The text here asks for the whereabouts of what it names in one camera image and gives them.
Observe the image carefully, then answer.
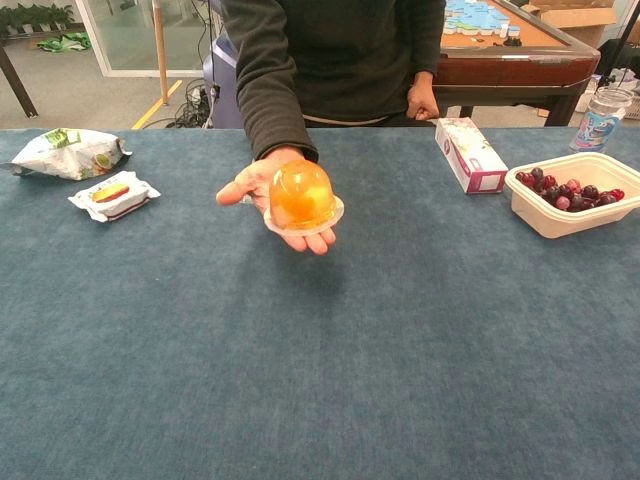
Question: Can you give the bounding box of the person's left hand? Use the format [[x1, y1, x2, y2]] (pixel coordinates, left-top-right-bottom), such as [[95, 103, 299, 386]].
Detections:
[[406, 70, 441, 121]]

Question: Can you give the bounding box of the person's right hand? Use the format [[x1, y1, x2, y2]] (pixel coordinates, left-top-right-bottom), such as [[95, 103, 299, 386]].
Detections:
[[215, 147, 338, 257]]

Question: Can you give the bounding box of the orange jelly cup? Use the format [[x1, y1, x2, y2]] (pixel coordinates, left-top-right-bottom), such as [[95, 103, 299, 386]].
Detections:
[[263, 159, 346, 236]]

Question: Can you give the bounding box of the person's left arm dark sleeve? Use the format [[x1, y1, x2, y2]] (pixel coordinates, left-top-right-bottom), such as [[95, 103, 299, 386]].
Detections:
[[409, 0, 447, 76]]

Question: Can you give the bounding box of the person's arm dark sleeve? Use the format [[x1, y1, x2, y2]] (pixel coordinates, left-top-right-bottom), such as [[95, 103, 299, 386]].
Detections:
[[409, 0, 447, 76], [220, 0, 320, 162]]

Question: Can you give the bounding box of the white pink carton box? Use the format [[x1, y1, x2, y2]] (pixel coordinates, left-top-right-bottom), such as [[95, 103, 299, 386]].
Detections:
[[434, 117, 509, 195]]

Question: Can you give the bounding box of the brown wooden game table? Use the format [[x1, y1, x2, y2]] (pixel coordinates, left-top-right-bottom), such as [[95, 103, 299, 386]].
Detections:
[[432, 0, 602, 127]]

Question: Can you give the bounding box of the blue grey machine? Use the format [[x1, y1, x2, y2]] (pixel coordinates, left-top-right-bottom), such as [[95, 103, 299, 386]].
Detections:
[[202, 0, 246, 130]]

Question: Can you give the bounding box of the person's torso dark sweater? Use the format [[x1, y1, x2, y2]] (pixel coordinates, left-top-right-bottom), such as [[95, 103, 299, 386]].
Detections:
[[279, 0, 436, 128]]

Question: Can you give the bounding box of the blue jigsaw puzzle map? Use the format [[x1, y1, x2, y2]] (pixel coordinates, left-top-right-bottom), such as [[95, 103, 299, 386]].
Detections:
[[442, 0, 512, 37]]

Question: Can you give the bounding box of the person's right arm dark sleeve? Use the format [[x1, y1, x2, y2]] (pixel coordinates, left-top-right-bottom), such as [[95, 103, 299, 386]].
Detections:
[[220, 0, 320, 162]]

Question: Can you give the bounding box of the small white snack packet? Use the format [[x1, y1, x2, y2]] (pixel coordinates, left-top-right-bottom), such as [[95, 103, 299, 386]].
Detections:
[[67, 170, 162, 223]]

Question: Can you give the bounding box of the wooden pole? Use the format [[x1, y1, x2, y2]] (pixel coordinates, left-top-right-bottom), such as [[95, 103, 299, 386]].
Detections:
[[151, 0, 171, 107]]

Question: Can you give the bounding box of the cardboard box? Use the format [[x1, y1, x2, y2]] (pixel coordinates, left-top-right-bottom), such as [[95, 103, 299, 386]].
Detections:
[[519, 0, 619, 49]]

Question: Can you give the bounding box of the clear jar with blue label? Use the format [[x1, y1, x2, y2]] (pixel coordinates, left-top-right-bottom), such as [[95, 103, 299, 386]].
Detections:
[[568, 85, 635, 154]]

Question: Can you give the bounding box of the green white snack bag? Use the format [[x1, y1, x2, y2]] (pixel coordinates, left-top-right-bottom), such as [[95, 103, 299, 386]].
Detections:
[[0, 127, 134, 182]]

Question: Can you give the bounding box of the white framed glass partition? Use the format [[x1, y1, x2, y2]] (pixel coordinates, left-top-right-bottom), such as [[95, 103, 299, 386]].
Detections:
[[74, 0, 214, 79]]

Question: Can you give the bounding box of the beige plastic container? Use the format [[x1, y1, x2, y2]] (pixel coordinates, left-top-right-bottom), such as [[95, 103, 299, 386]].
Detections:
[[504, 152, 640, 240]]

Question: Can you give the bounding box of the black tripod stand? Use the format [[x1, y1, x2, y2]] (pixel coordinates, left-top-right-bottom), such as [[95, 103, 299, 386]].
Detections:
[[597, 0, 640, 87]]

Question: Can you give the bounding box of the blue felt table cloth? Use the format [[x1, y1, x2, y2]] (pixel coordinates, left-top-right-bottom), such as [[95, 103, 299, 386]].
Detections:
[[0, 127, 640, 480]]

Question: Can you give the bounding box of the green cloth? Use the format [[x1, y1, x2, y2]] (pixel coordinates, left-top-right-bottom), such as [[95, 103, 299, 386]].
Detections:
[[35, 30, 94, 53]]

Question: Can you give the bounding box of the black table leg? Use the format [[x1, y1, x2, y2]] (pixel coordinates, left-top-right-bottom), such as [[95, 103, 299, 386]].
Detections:
[[0, 43, 40, 120]]

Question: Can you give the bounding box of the row of potted plants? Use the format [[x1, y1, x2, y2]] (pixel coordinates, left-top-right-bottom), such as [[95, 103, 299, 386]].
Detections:
[[0, 3, 75, 37]]

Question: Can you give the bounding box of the bundle of floor cables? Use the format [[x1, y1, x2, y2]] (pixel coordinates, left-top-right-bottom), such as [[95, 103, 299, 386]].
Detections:
[[166, 77, 214, 130]]

